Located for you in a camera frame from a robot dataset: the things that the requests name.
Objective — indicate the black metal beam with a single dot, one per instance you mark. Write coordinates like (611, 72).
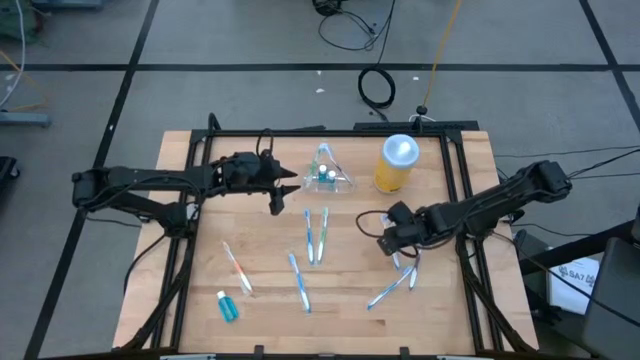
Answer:
(575, 250)

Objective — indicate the clear plastic toothbrush holder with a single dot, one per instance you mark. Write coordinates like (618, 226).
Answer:
(320, 189)

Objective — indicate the green white toothbrush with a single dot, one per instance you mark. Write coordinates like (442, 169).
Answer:
(323, 240)

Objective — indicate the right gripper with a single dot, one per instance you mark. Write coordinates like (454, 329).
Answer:
(415, 225)

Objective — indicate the green crate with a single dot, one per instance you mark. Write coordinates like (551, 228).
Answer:
(17, 20)

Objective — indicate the black case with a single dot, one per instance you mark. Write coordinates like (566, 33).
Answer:
(615, 310)

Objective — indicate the dark purple toothbrush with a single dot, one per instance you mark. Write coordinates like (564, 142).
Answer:
(414, 275)

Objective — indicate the yellow-label wipes canister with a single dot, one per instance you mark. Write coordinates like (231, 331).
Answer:
(395, 170)

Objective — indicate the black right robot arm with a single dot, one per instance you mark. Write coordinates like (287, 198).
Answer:
(500, 192)

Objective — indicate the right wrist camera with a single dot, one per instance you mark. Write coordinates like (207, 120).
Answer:
(389, 245)

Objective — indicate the black floor equipment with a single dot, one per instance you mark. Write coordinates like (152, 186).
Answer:
(329, 6)

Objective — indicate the white printed paper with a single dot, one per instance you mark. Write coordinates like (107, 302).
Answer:
(575, 295)

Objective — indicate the grey stand foot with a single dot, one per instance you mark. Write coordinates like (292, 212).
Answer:
(25, 119)

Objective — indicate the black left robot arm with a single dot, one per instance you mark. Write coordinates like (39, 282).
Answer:
(150, 175)

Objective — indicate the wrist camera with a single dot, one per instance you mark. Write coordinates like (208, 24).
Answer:
(277, 204)
(389, 245)

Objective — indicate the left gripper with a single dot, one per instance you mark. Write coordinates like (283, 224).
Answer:
(247, 172)

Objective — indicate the black power strip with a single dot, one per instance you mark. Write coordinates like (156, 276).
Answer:
(415, 125)

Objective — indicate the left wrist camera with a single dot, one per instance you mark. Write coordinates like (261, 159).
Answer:
(277, 204)

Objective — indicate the orange white toothbrush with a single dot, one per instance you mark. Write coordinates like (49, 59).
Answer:
(239, 270)

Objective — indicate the black aluminium table frame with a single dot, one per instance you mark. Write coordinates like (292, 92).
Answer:
(325, 133)

